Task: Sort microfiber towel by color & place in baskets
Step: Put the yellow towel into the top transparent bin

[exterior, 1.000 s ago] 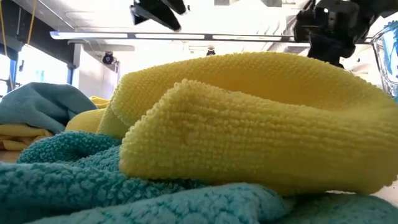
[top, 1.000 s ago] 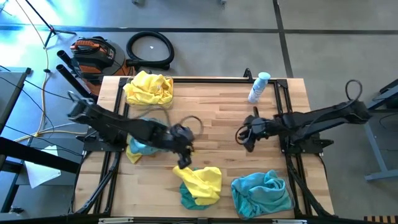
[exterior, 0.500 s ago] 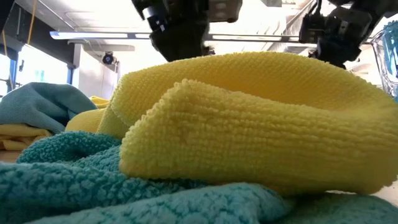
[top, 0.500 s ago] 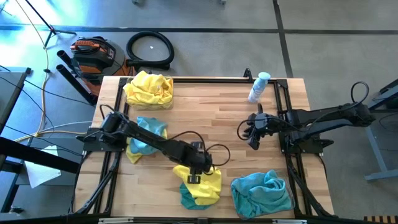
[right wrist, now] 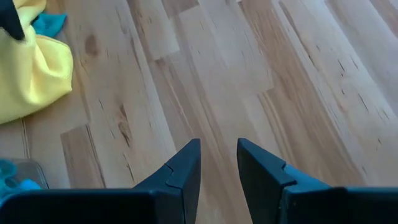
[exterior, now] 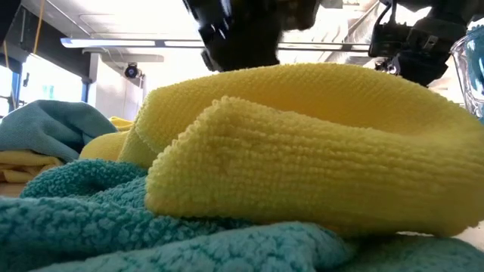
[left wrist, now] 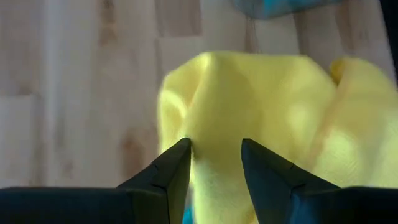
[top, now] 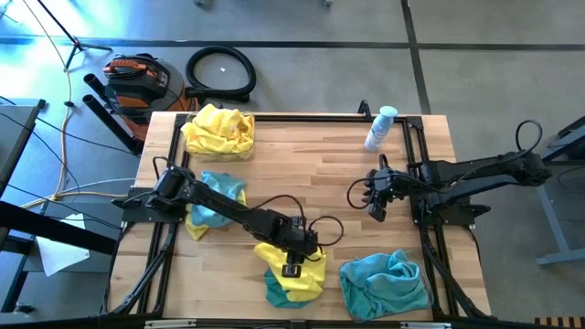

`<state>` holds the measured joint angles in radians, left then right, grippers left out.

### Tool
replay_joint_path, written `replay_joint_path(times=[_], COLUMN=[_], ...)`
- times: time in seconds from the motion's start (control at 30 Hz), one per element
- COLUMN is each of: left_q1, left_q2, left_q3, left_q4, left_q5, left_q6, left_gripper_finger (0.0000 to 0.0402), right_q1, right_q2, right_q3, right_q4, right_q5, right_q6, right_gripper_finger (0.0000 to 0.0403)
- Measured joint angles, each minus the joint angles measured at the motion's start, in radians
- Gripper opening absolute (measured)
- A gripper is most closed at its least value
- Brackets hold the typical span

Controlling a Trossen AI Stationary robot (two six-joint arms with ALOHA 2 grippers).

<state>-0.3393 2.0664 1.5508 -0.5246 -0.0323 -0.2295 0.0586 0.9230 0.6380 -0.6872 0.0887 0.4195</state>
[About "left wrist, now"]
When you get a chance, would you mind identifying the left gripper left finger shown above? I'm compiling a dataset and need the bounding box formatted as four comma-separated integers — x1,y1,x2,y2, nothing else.
115,138,193,224

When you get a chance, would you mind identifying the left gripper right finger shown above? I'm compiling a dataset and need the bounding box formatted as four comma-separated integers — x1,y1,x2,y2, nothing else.
241,138,341,224

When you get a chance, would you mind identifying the teal microfiber towel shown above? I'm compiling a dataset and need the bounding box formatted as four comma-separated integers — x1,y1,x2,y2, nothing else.
182,203,195,224

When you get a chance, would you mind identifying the yellow microfiber towel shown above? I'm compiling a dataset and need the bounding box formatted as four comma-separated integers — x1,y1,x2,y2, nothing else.
156,50,398,224

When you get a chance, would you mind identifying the light blue microfiber towel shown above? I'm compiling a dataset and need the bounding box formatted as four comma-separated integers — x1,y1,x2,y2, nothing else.
229,0,345,20

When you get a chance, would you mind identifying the black metal table frame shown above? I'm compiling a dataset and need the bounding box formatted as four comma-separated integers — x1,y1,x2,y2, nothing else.
378,0,398,83

